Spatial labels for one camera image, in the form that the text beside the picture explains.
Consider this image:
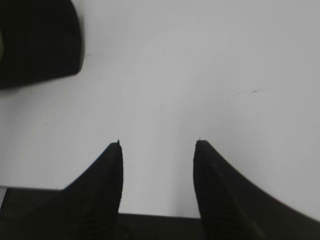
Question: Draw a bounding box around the black canvas tote bag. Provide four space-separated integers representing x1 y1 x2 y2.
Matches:
0 0 83 90

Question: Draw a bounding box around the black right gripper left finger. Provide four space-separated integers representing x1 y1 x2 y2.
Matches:
0 141 124 240

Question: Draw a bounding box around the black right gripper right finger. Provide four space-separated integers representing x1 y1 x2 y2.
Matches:
193 140 320 240

